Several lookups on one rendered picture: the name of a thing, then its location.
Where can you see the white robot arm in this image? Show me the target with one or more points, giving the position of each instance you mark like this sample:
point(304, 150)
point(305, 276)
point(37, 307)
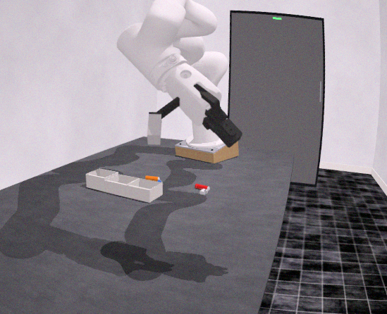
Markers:
point(149, 46)

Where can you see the white three-compartment bin rack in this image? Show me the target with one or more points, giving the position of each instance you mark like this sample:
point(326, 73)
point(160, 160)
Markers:
point(139, 189)

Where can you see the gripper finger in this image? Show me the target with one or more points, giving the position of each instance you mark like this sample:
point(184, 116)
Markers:
point(226, 128)
point(209, 125)

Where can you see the red aa battery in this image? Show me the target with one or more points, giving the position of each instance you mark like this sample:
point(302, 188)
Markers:
point(198, 186)

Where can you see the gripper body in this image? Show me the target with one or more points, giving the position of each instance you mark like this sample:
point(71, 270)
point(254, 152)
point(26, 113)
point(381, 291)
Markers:
point(179, 82)

